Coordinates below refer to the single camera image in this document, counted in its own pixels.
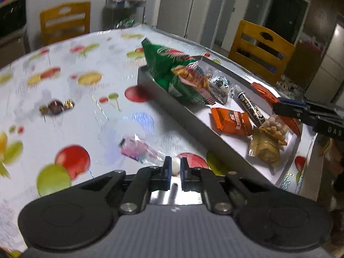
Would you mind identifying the gold wrapped chocolate candy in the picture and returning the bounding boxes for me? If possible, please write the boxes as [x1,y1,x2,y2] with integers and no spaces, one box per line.
[40,99,75,116]

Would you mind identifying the fruit print tablecloth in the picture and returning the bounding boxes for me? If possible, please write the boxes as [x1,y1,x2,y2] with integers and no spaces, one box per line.
[0,24,315,253]

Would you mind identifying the long orange snack packet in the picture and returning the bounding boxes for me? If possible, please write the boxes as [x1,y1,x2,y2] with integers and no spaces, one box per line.
[251,83,301,136]

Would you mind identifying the small orange snack packet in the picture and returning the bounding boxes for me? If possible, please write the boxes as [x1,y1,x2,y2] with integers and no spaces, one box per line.
[210,107,254,136]

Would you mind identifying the patterned floor mat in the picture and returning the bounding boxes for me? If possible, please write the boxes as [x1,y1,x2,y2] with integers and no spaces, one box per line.
[279,75,304,92]

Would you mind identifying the person's right hand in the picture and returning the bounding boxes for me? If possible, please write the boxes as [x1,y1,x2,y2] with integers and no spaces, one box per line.
[321,137,344,178]

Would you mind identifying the pink lollipop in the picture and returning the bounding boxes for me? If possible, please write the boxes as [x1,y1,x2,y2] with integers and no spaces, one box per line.
[119,136,183,198]

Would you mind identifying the black water dispenser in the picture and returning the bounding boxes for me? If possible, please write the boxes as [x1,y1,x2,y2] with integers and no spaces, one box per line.
[0,0,30,62]

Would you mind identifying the brown wooden cabinet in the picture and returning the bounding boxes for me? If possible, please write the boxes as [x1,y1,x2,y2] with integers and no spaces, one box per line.
[306,0,344,46]

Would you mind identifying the tan foil snack packet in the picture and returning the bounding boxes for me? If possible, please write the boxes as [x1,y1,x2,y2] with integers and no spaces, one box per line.
[247,129,281,167]

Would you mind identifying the metal storage cart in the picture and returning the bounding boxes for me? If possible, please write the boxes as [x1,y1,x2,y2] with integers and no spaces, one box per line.
[103,0,147,29]

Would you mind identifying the grey box with white inside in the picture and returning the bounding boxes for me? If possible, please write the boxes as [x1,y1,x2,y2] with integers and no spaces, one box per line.
[137,56,303,187]

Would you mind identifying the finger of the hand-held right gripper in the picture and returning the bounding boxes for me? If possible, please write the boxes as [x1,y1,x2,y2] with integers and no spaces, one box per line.
[272,103,310,120]
[279,98,307,106]

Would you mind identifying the black striped snack stick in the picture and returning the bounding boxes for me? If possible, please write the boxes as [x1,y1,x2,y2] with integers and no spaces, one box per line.
[231,84,265,127]

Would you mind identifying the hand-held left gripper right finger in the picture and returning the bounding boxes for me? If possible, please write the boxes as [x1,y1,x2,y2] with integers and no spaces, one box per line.
[180,157,272,216]

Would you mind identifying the green prawn cracker bag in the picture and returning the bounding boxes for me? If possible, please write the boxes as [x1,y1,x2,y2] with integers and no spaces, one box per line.
[141,38,215,106]

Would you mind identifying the silver refrigerator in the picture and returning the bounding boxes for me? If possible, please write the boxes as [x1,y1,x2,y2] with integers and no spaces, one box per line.
[305,23,344,103]

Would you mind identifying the green candy bag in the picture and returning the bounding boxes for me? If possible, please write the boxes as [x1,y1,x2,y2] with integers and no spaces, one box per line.
[114,17,135,29]

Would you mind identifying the white closet doors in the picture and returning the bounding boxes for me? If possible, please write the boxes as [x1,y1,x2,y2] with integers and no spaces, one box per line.
[157,0,215,43]

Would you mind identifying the wooden chair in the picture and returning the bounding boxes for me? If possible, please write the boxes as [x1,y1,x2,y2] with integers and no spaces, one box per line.
[228,20,296,85]
[40,2,91,46]

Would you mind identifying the dark entrance door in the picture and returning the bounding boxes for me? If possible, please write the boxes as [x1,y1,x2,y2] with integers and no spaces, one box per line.
[265,0,309,43]

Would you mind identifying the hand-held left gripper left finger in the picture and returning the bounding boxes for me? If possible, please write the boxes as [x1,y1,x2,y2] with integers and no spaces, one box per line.
[72,156,173,216]

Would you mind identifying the clear bag of seeds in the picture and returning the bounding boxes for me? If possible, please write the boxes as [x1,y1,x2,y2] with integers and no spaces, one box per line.
[208,74,232,105]

